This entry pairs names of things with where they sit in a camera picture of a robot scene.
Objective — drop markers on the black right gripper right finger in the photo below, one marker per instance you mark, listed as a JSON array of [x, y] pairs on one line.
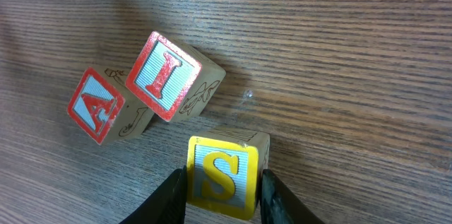
[[279, 205]]

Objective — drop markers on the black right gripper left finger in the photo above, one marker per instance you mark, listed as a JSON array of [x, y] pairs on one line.
[[166, 205]]

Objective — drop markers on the yellow S wooden block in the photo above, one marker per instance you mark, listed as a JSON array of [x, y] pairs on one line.
[[224, 167]]

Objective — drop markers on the red A wooden block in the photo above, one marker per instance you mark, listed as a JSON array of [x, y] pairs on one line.
[[105, 108]]

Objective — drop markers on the red I wooden block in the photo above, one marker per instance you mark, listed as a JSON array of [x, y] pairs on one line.
[[173, 79]]

